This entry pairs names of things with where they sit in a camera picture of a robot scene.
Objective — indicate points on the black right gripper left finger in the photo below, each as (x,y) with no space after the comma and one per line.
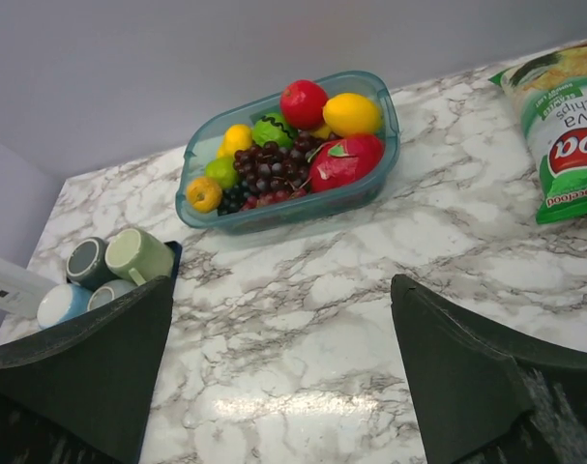
(81,391)

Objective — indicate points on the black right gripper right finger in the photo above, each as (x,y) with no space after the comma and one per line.
(486,393)

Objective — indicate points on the white and blue mug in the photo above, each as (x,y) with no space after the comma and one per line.
(61,304)

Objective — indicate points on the dark grey mug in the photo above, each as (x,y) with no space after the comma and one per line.
(86,265)

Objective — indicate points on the grey blue mug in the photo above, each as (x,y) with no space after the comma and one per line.
(109,292)

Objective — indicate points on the light green mug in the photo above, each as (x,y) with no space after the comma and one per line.
(137,256)

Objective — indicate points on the white plastic bottle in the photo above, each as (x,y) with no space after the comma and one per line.
(21,291)

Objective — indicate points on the dark blue tray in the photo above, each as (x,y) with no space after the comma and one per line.
(175,263)

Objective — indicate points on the small orange fruit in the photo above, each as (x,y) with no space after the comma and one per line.
(204,194)

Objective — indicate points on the teal plastic fruit container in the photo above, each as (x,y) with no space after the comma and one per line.
(203,146)

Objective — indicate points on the green lime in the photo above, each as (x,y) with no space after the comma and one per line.
(223,172)

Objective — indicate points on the red dragon fruit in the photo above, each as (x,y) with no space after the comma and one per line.
(342,162)

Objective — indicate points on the dark grape bunch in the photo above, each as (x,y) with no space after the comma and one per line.
(271,174)

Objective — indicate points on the small yellow lemon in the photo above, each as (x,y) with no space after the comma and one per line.
(237,138)

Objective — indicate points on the green cassava chips bag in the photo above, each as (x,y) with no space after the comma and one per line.
(549,98)

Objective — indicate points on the large yellow lemon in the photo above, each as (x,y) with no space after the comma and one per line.
(350,114)

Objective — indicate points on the green toy watermelon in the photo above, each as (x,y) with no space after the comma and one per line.
(272,127)

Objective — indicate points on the red apple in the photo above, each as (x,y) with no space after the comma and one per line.
(301,104)

